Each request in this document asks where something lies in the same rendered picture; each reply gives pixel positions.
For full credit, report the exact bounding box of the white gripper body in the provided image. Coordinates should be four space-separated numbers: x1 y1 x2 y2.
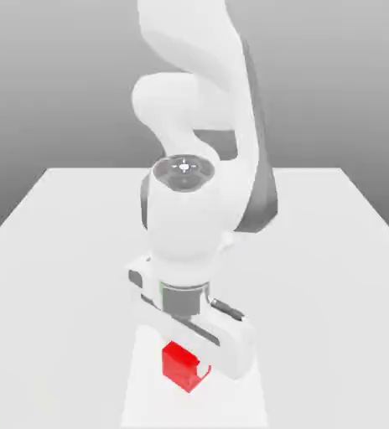
131 288 255 380

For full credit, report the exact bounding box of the small red cube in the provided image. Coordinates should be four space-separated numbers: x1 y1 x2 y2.
161 340 212 394

